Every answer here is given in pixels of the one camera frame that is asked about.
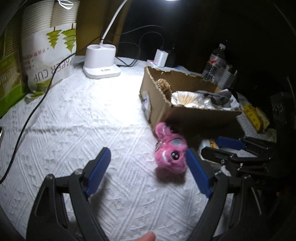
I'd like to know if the white textured tablecloth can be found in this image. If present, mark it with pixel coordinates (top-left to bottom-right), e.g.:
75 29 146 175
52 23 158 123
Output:
0 54 278 241

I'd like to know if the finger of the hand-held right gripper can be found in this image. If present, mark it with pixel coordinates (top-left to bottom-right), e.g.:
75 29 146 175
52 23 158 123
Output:
216 136 278 153
201 147 273 172

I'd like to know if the white paper cup bag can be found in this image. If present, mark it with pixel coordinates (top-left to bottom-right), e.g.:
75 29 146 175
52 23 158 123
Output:
21 0 80 100

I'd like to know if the cotton swab bag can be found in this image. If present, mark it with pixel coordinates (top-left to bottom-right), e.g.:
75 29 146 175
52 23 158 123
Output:
171 91 201 106

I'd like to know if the person's left hand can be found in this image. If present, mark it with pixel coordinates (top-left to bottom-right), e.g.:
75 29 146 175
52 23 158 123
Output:
133 232 156 241

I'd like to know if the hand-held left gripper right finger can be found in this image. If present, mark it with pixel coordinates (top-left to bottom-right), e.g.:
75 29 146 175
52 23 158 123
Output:
185 148 262 241

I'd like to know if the grey cloth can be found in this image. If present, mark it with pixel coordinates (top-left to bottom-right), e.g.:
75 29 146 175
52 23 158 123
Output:
196 90 233 107

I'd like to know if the yellow box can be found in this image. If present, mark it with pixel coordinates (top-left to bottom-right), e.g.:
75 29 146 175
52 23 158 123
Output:
242 104 270 133

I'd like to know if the white power strip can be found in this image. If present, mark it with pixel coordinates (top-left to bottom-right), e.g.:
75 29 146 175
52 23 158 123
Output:
146 59 185 72

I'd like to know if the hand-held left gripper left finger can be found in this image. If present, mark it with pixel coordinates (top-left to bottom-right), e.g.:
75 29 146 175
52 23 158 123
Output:
26 146 112 241

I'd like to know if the black lamp cable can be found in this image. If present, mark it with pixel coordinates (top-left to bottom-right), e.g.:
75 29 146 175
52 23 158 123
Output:
0 50 86 184

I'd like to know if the black charger cable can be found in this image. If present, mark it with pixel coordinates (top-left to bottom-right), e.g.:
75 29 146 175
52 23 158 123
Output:
76 24 176 67

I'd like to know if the cardboard box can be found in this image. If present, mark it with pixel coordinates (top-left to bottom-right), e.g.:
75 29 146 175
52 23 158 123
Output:
139 66 245 137

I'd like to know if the clear water bottle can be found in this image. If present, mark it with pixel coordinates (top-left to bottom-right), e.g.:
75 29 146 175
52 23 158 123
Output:
202 44 226 81

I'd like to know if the green tissue package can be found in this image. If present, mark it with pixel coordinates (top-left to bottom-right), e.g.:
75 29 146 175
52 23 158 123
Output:
0 23 27 118

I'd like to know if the white desk lamp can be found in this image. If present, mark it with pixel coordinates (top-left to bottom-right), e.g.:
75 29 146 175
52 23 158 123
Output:
83 0 183 79

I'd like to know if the white perforated container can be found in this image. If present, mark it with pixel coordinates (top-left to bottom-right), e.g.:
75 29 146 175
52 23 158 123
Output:
216 67 237 90

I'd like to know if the brown plush toy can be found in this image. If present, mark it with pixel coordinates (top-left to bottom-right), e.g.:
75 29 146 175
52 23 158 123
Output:
157 79 173 100

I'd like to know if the pink plush toy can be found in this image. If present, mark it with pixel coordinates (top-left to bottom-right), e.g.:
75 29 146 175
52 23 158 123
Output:
154 122 188 179

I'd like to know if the white charger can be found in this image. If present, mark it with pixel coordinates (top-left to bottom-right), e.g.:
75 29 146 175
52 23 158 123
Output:
154 49 167 68

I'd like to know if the black charger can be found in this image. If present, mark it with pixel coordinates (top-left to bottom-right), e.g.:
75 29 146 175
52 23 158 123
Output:
166 47 176 67

